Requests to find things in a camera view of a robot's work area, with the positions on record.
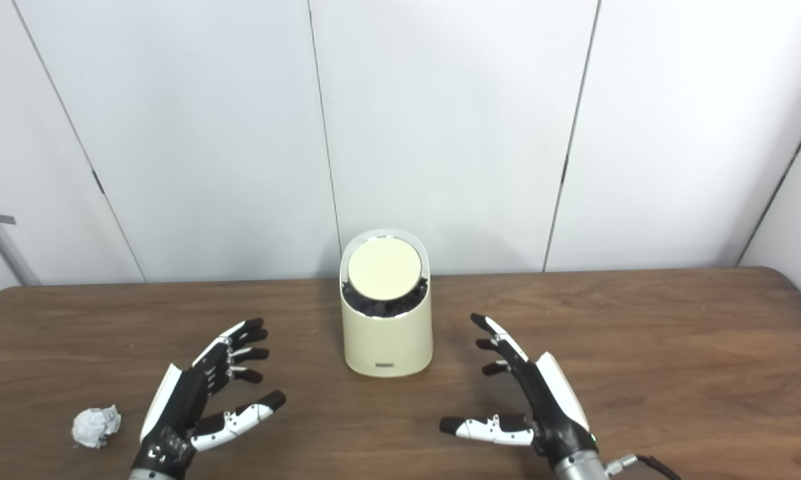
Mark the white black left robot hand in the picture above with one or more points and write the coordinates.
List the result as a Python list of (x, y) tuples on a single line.
[(184, 400)]

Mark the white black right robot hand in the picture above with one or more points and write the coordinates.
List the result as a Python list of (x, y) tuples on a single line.
[(554, 406)]

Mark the white paper ball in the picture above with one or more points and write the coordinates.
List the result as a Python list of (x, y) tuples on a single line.
[(96, 426)]

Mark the cream-colored desktop bin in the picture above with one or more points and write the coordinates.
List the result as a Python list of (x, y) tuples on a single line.
[(387, 340)]

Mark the round cream bin lid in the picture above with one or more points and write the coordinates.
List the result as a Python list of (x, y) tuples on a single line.
[(384, 268)]

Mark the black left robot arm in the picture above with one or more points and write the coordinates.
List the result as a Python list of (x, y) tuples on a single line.
[(144, 475)]

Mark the black bin liner bag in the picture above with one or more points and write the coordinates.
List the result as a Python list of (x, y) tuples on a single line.
[(384, 308)]

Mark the black wall seam clip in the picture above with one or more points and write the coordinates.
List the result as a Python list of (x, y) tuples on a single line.
[(564, 172), (98, 181)]

